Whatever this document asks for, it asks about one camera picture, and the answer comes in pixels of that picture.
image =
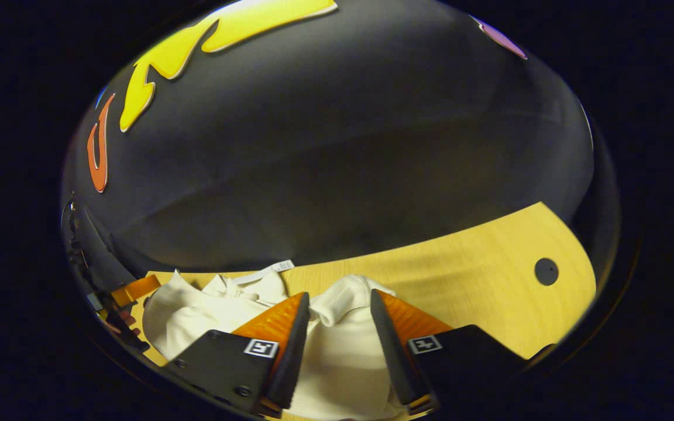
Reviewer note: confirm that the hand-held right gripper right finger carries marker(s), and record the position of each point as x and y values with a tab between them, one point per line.
392	351

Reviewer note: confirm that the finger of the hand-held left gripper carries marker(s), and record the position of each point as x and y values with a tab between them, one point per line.
138	289

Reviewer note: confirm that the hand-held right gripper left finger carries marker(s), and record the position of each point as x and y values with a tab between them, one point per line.
296	351

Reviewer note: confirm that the cream white garment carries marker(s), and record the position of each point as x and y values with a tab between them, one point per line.
343	362

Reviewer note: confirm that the black table grommet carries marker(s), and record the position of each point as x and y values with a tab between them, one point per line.
546	271

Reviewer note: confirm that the black backdrop cloth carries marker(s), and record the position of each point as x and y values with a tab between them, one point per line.
343	175

